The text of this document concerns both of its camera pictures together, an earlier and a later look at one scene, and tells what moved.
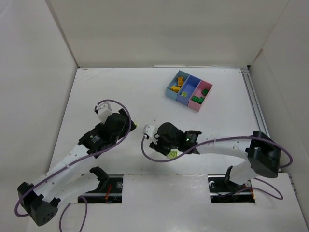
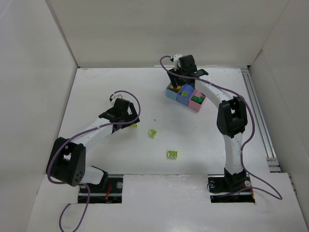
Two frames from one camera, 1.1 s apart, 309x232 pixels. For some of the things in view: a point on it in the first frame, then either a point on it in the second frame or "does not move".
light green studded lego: (173, 153) does not move
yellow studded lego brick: (175, 89) does not move
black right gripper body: (159, 145) → (177, 79)
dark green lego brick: (201, 99) does not move
